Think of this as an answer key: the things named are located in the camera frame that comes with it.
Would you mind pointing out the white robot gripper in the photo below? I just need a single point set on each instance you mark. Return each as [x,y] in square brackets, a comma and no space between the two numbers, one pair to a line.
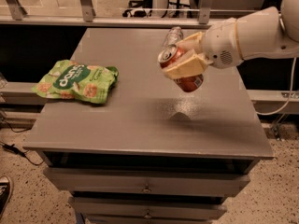
[220,45]

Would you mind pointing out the orange soda can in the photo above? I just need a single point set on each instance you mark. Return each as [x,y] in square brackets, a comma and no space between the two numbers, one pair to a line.
[185,68]

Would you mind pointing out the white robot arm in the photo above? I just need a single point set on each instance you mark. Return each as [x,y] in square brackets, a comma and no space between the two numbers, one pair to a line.
[271,33]

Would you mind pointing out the clear plastic water bottle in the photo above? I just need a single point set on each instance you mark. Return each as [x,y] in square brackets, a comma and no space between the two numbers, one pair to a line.
[173,36]

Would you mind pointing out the grey drawer cabinet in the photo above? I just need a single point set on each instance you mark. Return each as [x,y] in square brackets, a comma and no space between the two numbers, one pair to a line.
[149,124]

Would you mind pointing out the green chip bag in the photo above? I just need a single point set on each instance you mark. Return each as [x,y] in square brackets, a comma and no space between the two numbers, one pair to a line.
[71,80]

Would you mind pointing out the upper grey drawer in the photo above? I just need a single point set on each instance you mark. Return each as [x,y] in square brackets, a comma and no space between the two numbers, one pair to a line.
[142,182]

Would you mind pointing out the grey drawer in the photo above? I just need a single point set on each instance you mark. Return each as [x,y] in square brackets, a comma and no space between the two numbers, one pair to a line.
[146,209]
[142,182]

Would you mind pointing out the lower grey drawer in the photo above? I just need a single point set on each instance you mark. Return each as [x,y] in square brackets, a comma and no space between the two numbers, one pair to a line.
[146,209]

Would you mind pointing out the black shoe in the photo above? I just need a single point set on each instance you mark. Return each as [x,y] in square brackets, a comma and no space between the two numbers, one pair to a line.
[6,187]

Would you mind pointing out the metal railing frame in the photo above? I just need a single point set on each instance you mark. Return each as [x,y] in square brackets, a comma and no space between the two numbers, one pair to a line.
[125,13]

